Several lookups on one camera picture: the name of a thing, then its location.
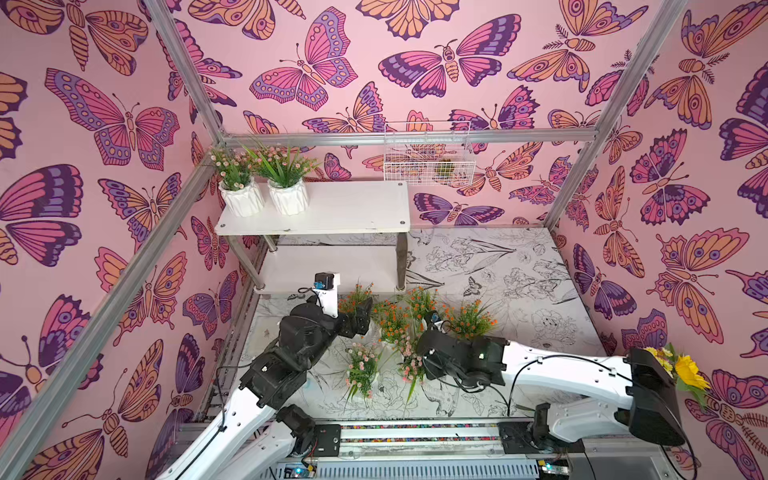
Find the orange flower pot far left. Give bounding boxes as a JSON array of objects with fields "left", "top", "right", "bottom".
[{"left": 338, "top": 284, "right": 373, "bottom": 315}]

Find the white two-tier rack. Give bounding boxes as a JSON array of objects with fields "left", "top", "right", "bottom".
[{"left": 215, "top": 181, "right": 411, "bottom": 294}]

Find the orange flower pot far right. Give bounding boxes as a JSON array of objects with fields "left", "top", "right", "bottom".
[{"left": 443, "top": 300, "right": 498, "bottom": 340}]

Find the yellow sunflower bouquet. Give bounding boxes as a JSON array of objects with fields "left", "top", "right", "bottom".
[{"left": 644, "top": 344, "right": 711, "bottom": 408}]

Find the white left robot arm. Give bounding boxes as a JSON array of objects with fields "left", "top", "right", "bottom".
[{"left": 159, "top": 293, "right": 373, "bottom": 479}]

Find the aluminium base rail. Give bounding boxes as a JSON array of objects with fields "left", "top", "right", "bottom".
[{"left": 161, "top": 416, "right": 661, "bottom": 480}]

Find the pink flower pot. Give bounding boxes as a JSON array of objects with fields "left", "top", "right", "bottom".
[
  {"left": 243, "top": 144, "right": 317, "bottom": 216},
  {"left": 345, "top": 342, "right": 383, "bottom": 400},
  {"left": 208, "top": 148, "right": 264, "bottom": 217},
  {"left": 396, "top": 335, "right": 426, "bottom": 404}
]

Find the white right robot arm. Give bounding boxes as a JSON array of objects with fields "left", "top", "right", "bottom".
[{"left": 415, "top": 329, "right": 687, "bottom": 447}]

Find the white wire basket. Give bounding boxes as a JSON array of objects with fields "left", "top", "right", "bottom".
[{"left": 381, "top": 129, "right": 476, "bottom": 188}]

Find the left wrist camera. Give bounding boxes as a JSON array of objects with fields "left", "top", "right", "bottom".
[{"left": 312, "top": 272, "right": 340, "bottom": 318}]

